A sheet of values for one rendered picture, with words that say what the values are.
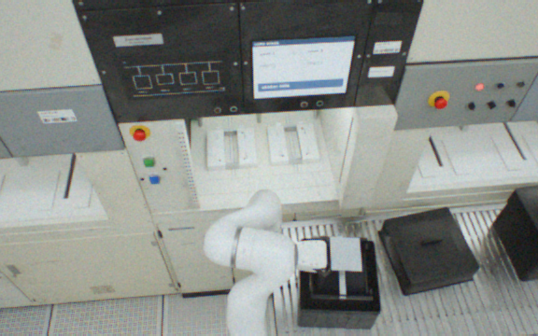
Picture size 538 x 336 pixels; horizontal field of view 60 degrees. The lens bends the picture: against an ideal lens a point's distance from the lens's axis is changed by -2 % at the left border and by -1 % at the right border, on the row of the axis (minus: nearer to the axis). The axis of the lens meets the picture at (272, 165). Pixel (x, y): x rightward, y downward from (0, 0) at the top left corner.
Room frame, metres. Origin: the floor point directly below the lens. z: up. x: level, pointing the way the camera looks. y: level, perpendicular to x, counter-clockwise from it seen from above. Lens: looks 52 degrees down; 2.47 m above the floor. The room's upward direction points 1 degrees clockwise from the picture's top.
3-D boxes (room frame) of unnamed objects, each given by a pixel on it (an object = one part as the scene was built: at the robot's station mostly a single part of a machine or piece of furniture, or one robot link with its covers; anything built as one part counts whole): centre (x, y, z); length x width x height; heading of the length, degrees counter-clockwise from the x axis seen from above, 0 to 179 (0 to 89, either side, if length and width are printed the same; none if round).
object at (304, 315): (0.71, -0.24, 0.85); 0.28 x 0.28 x 0.17; 88
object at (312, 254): (0.72, -0.13, 1.06); 0.11 x 0.10 x 0.07; 88
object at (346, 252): (0.71, -0.24, 0.93); 0.24 x 0.20 x 0.32; 178
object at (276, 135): (1.35, -0.09, 0.89); 0.22 x 0.21 x 0.04; 6
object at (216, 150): (1.32, 0.18, 0.89); 0.22 x 0.21 x 0.04; 6
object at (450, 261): (0.88, -0.62, 0.83); 0.29 x 0.29 x 0.13; 13
